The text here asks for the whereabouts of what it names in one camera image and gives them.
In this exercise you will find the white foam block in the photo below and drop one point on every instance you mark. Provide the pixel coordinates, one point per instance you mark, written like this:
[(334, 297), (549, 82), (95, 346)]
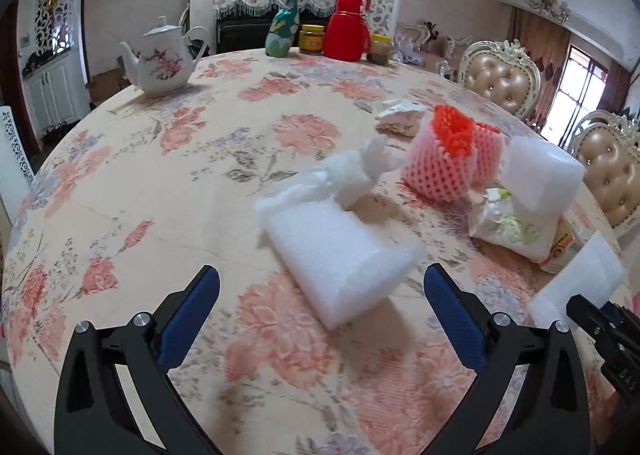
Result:
[(542, 172)]

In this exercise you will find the orange foam fruit net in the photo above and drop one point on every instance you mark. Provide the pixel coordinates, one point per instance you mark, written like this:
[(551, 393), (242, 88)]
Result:
[(452, 132)]

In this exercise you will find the pink foam fruit net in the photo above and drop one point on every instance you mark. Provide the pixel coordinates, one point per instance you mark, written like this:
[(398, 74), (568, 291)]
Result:
[(440, 175)]

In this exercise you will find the red thermos jug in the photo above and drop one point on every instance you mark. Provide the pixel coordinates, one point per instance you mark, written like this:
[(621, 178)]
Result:
[(345, 35)]

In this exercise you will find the white tissue pack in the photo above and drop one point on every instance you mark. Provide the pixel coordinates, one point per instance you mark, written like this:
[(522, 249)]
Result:
[(515, 230)]

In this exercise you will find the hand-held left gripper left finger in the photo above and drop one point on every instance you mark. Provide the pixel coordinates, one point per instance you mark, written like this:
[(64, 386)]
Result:
[(192, 315)]

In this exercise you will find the brown curtain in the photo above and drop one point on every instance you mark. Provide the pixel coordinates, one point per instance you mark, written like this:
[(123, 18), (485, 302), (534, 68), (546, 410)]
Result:
[(535, 35)]

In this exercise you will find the white lattice door panel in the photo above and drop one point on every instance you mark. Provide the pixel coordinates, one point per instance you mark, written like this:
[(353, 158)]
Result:
[(55, 0)]

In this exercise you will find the green floral bottle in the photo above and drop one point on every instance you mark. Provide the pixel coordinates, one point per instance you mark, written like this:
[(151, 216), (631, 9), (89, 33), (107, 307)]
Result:
[(281, 30)]

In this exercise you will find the white cabinet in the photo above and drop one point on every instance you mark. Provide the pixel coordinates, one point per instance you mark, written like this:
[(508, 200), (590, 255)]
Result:
[(52, 90)]

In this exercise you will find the window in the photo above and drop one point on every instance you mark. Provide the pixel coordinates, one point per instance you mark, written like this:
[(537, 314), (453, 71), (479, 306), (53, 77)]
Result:
[(582, 85)]

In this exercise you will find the white floral teapot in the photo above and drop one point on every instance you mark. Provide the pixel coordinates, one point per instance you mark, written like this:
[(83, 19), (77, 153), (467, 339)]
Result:
[(160, 60)]

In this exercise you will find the thin white foam sheet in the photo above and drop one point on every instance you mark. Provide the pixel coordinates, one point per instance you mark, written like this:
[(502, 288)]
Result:
[(585, 275)]

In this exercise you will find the crumpled white foam net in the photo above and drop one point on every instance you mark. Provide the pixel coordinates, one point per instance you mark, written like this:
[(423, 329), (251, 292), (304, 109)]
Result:
[(345, 175)]

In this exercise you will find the yellow-lid sauce jar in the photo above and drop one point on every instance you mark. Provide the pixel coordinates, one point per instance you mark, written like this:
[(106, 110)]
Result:
[(311, 40)]

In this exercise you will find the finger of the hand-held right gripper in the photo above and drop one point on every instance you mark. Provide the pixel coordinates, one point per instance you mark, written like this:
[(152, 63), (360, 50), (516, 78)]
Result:
[(622, 317), (582, 315)]

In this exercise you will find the yellow cardboard box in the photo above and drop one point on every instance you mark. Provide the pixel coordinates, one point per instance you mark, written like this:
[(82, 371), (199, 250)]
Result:
[(562, 247)]

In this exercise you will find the tufted beige dining chair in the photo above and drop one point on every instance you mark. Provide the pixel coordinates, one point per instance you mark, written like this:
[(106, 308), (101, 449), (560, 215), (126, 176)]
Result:
[(502, 82), (610, 170)]

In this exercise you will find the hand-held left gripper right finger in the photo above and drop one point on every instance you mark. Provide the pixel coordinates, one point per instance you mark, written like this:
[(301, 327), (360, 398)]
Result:
[(452, 315)]

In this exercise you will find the crystal chandelier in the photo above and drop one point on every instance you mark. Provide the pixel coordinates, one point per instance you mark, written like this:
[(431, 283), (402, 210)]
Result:
[(547, 0)]

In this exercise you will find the black piano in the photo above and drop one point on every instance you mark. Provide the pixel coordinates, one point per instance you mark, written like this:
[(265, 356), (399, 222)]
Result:
[(242, 35)]

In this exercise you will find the ornate sofa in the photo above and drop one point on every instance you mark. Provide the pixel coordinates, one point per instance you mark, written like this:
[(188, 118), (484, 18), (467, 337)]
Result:
[(425, 45)]

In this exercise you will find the brown jar with yellow lid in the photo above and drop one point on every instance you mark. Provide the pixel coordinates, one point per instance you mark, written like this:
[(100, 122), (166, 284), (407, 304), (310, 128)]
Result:
[(380, 51)]

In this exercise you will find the crumpled paper packet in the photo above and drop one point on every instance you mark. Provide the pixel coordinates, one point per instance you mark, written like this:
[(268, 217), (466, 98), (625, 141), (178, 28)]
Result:
[(400, 117)]

